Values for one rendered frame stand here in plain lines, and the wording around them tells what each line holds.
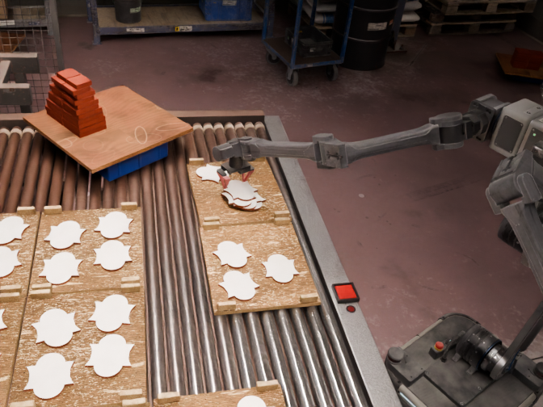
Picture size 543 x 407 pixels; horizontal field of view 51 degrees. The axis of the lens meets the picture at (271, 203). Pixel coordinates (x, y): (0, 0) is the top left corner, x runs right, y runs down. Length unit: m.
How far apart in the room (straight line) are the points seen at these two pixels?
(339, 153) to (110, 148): 1.00
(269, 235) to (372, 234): 1.67
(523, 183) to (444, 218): 2.62
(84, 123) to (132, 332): 0.97
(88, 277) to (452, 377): 1.61
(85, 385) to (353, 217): 2.48
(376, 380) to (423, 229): 2.19
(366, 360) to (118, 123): 1.41
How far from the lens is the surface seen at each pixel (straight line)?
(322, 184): 4.04
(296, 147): 1.91
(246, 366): 1.73
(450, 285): 3.53
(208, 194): 2.28
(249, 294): 1.87
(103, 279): 1.95
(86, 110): 2.41
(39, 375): 1.73
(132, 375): 1.70
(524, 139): 1.95
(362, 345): 1.84
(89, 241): 2.09
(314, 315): 1.88
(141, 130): 2.48
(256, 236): 2.10
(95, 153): 2.34
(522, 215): 1.43
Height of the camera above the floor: 2.31
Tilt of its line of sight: 38 degrees down
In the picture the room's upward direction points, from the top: 7 degrees clockwise
